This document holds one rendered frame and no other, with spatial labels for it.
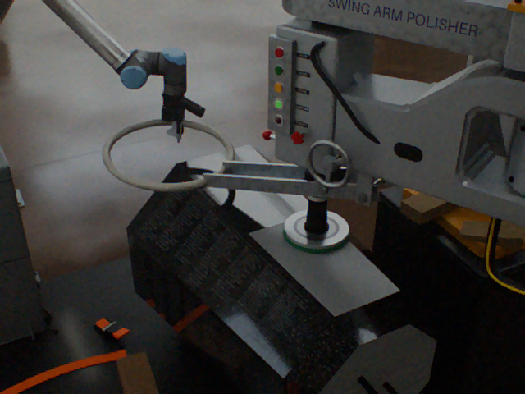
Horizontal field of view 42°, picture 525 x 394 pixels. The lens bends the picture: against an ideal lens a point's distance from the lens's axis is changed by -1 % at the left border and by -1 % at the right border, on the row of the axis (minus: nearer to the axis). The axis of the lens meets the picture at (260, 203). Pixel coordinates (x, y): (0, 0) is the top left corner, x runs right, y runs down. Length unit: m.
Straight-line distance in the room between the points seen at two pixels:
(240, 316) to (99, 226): 1.78
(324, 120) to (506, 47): 0.55
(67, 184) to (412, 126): 2.81
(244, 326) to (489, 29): 1.13
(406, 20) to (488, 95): 0.26
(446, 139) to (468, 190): 0.14
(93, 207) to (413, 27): 2.66
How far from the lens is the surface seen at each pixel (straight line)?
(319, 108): 1.91
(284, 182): 2.16
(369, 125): 1.85
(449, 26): 1.66
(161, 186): 2.35
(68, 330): 3.17
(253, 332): 2.11
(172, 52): 2.61
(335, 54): 1.83
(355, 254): 2.19
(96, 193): 4.11
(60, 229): 3.84
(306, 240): 2.19
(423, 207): 2.41
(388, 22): 1.73
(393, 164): 1.87
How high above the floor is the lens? 2.11
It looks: 33 degrees down
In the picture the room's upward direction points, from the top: straight up
